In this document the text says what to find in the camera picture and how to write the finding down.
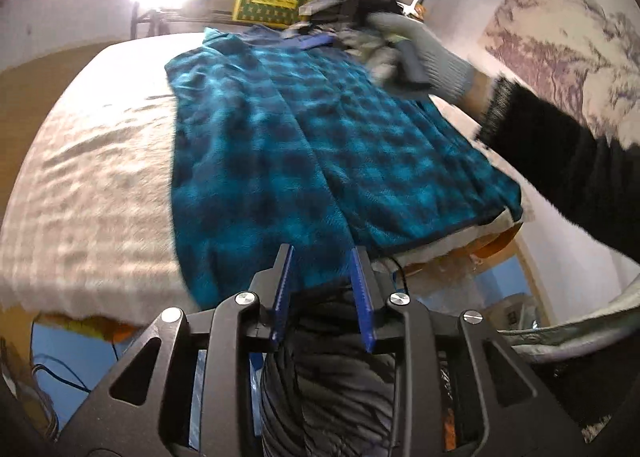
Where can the landscape wall mural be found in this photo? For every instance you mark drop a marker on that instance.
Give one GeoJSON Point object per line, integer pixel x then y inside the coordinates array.
{"type": "Point", "coordinates": [581, 55]}

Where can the black sleeved right forearm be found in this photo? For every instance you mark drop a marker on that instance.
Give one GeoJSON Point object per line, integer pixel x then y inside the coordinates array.
{"type": "Point", "coordinates": [592, 181]}

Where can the beige checked bed blanket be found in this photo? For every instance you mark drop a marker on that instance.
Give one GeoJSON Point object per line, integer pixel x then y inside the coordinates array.
{"type": "Point", "coordinates": [88, 229]}

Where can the black grey striped trousers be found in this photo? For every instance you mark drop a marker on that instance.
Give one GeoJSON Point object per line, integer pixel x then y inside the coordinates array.
{"type": "Point", "coordinates": [322, 393]}

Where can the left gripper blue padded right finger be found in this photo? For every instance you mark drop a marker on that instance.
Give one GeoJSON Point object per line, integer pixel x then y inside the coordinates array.
{"type": "Point", "coordinates": [371, 290]}

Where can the white gloved right hand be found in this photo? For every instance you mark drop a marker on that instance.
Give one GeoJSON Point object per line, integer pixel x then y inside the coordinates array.
{"type": "Point", "coordinates": [450, 76]}

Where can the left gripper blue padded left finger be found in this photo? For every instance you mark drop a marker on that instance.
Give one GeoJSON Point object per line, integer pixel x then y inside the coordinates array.
{"type": "Point", "coordinates": [273, 288]}

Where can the teal plaid fleece jacket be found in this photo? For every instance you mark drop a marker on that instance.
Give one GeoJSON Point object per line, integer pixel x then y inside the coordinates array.
{"type": "Point", "coordinates": [280, 145]}

